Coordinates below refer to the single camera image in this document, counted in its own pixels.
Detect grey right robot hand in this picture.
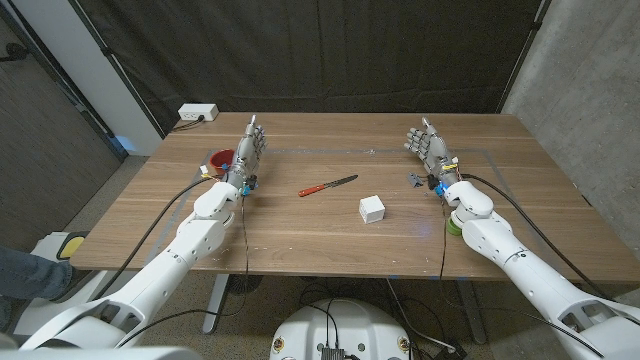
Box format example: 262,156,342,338
403,116,461,191

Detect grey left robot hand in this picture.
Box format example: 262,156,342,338
227,114,268,195

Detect red handled kitchen knife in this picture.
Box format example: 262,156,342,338
298,174,359,198

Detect white cube block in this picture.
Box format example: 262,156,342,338
358,194,387,225

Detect red cup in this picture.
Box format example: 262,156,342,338
208,148,236,176

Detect white power strip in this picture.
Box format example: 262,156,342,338
177,103,220,122

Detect black backdrop pole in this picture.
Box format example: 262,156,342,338
494,0,553,115
67,0,167,140

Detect black ribbed round object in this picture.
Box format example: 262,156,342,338
227,274,264,296

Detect black backdrop curtain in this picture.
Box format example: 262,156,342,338
69,0,551,136

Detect grey table leg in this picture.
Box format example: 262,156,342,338
202,273,231,335
455,279,489,345

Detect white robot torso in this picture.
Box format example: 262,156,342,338
269,298,412,360

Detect white pedal with yellow pad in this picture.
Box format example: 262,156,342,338
56,230,91,262

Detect black floor power adapter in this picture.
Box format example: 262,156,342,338
433,342,469,360

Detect black leather shoe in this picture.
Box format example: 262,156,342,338
49,267,95,304

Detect white floor platform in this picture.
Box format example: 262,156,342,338
12,231,109,336

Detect person leg in jeans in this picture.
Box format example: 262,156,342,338
0,244,75,331

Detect black power strip cord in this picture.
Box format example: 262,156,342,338
172,115,207,134

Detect thin black left wrist cable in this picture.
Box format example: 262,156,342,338
240,193,251,277

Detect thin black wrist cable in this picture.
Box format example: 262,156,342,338
439,196,448,281
240,193,251,277

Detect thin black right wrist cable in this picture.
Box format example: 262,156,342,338
439,196,448,281

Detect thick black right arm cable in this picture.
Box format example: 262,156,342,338
460,172,607,302

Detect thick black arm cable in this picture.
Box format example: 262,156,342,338
92,174,221,301
460,172,607,302

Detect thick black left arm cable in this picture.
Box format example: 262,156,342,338
92,174,221,301

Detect black door frame bar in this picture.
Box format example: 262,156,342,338
0,2,130,162

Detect black wall knob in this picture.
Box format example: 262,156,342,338
0,42,30,64

